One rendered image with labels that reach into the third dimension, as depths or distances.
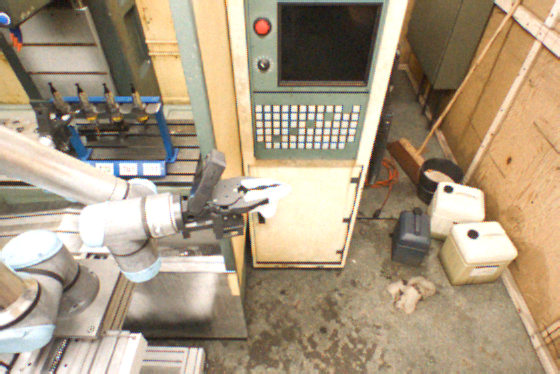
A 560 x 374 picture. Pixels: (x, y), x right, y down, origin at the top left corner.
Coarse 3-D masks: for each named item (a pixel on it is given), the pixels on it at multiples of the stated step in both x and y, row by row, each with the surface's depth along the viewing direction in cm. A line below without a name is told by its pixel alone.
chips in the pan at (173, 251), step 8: (168, 248) 166; (176, 248) 165; (184, 248) 166; (200, 248) 166; (208, 248) 165; (216, 248) 166; (160, 256) 163; (168, 256) 162; (176, 256) 162; (184, 256) 162; (192, 256) 163; (208, 256) 163
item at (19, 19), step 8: (8, 0) 114; (16, 0) 118; (24, 0) 122; (32, 0) 125; (40, 0) 130; (48, 0) 134; (8, 8) 115; (16, 8) 118; (24, 8) 122; (32, 8) 125; (40, 8) 130; (16, 16) 118; (24, 16) 122; (32, 16) 126; (16, 24) 119
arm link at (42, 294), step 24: (0, 264) 62; (0, 288) 62; (24, 288) 68; (48, 288) 75; (0, 312) 64; (24, 312) 67; (48, 312) 72; (0, 336) 65; (24, 336) 67; (48, 336) 71
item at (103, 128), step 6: (78, 126) 181; (84, 126) 181; (90, 126) 181; (102, 126) 181; (108, 126) 182; (114, 126) 181; (126, 126) 181; (84, 132) 180; (90, 132) 181; (96, 132) 181; (102, 132) 181; (120, 132) 182; (126, 132) 186; (90, 138) 183
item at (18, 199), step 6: (6, 198) 171; (12, 198) 171; (18, 198) 171; (24, 198) 171; (30, 198) 171; (36, 198) 171; (42, 198) 171; (48, 198) 171; (54, 198) 171; (60, 198) 171
